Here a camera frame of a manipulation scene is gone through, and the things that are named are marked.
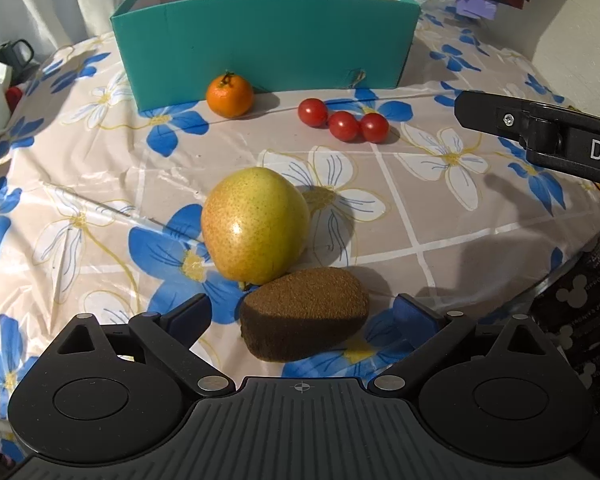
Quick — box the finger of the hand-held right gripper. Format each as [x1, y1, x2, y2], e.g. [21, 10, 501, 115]
[454, 91, 531, 143]

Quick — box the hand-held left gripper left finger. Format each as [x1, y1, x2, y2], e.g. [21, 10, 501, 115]
[55, 294, 236, 400]

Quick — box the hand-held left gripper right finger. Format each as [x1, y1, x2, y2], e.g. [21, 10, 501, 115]
[367, 295, 556, 400]

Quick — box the brown kiwi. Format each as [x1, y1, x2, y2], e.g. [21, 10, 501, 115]
[239, 267, 370, 362]

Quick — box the red cherry tomato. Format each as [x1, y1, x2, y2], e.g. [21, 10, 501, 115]
[359, 112, 391, 144]
[328, 111, 361, 143]
[298, 98, 329, 128]

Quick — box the yellow pear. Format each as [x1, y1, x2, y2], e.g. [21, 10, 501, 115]
[201, 166, 311, 287]

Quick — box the teal cardboard box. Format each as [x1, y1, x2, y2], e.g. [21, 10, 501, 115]
[110, 0, 422, 113]

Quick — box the orange mandarin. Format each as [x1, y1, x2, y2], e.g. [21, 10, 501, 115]
[206, 71, 255, 119]

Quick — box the floral tablecloth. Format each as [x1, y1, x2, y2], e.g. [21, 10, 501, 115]
[0, 0, 600, 461]

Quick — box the purple box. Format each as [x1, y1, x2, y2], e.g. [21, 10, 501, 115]
[456, 0, 498, 20]

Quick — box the black printed bag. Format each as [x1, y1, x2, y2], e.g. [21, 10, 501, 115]
[527, 240, 600, 461]

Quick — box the dark green mug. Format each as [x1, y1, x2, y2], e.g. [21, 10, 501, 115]
[0, 39, 35, 81]

